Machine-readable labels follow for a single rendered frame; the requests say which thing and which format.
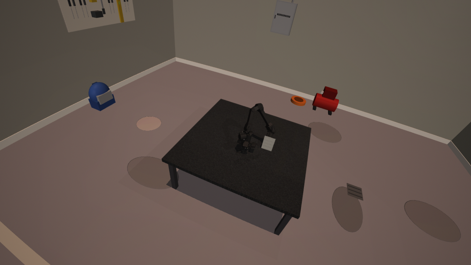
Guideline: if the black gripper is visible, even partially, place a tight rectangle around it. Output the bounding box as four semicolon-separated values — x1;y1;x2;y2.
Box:
237;138;256;150

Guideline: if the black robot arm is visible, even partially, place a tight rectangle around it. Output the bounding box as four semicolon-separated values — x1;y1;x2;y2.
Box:
238;103;276;148

